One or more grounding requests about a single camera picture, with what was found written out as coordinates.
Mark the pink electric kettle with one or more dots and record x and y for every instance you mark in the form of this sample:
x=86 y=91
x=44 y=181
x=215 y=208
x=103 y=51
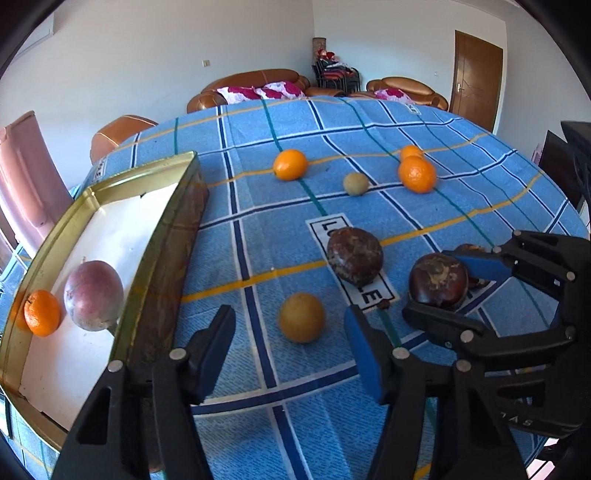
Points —
x=27 y=184

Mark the red fabric item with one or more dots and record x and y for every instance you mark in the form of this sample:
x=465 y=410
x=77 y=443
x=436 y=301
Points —
x=328 y=55

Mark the gold metal tray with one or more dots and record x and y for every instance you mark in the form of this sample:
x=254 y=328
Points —
x=115 y=230

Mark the brown leather sofa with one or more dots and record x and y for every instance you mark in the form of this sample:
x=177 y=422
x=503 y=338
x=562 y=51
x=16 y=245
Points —
x=272 y=74

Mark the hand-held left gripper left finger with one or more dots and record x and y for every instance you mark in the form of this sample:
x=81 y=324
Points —
x=214 y=355

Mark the dark furniture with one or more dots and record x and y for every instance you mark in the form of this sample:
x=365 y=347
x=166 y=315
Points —
x=558 y=161

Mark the purple passion fruit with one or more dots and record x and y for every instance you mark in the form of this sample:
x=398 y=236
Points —
x=93 y=295

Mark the dark brown round fruit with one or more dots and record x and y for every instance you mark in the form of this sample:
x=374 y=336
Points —
x=436 y=279
x=355 y=256
x=478 y=282

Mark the blue plaid tablecloth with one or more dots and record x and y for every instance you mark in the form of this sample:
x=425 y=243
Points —
x=277 y=221

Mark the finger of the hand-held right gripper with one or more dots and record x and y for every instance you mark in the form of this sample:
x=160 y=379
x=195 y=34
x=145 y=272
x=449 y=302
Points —
x=485 y=266
x=438 y=323

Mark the small tan round fruit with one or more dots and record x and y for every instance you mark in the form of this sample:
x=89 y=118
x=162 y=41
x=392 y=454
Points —
x=356 y=184

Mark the stack of dark chairs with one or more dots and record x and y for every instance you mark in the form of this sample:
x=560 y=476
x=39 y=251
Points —
x=339 y=76

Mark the tall patterned roll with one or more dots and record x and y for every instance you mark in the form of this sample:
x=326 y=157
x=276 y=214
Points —
x=318 y=46

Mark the large orange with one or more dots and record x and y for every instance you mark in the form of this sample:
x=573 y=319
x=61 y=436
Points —
x=290 y=165

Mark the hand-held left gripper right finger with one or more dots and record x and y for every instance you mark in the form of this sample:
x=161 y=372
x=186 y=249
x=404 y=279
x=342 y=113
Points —
x=362 y=355

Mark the yellow round fruit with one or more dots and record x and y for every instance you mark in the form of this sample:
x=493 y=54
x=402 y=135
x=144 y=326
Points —
x=302 y=317

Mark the small orange tangerine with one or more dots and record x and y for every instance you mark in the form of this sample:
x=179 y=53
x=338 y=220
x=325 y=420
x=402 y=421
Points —
x=417 y=174
x=42 y=312
x=410 y=150

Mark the red floral cushion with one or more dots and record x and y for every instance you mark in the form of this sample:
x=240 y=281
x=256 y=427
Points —
x=238 y=94
x=281 y=89
x=391 y=94

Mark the brown wooden door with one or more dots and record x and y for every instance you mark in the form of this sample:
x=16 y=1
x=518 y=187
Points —
x=475 y=78

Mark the brown leather armchair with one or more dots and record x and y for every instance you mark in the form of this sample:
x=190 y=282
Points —
x=120 y=134
x=411 y=84

